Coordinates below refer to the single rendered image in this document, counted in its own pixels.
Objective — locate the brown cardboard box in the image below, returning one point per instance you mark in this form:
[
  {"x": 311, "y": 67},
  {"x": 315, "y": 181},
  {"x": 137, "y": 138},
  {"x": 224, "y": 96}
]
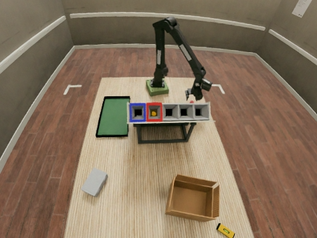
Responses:
[{"x": 193, "y": 198}]

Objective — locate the yellow pocket level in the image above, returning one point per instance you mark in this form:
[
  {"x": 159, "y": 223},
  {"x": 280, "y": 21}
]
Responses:
[{"x": 224, "y": 230}]

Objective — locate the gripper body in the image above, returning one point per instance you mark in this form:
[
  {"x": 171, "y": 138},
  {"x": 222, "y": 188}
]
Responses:
[{"x": 188, "y": 91}]

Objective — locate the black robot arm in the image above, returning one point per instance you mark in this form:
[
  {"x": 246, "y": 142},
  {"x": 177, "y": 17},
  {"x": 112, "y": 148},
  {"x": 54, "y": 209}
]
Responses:
[{"x": 171, "y": 26}]

